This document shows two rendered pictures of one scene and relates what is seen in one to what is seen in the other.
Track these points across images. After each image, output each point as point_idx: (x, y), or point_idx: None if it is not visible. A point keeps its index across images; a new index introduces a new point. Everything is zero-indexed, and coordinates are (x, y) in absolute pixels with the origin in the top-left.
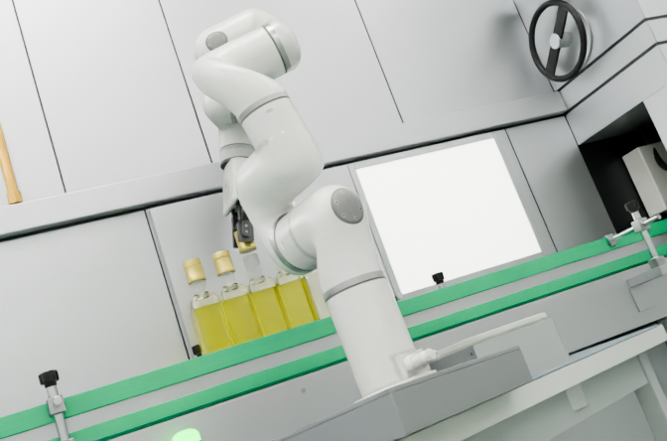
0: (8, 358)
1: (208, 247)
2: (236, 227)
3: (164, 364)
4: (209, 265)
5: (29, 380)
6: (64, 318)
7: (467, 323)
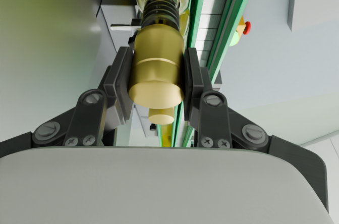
0: (119, 144)
1: (0, 134)
2: (121, 117)
3: (95, 64)
4: (30, 98)
5: (119, 126)
6: None
7: None
